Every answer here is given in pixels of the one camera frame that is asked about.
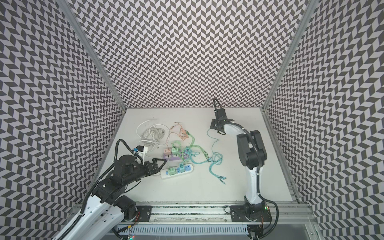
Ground white blue power strip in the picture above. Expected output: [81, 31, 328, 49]
[161, 164, 195, 180]

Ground teal charger plug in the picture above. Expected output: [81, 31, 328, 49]
[179, 163, 186, 173]

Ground teal multi-head cable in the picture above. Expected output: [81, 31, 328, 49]
[181, 145, 224, 173]
[206, 128, 227, 185]

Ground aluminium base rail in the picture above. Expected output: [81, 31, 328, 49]
[67, 202, 319, 226]

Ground pink multi-head cable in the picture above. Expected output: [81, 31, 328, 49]
[166, 121, 190, 149]

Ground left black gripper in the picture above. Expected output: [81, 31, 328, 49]
[123, 158, 167, 187]

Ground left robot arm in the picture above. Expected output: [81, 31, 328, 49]
[54, 139, 167, 240]

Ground white coiled power cords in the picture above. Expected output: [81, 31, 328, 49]
[136, 119, 171, 160]

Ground pink charger plug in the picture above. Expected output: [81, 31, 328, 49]
[164, 148, 172, 156]

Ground purple power strip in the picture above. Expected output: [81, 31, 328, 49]
[163, 153, 190, 161]

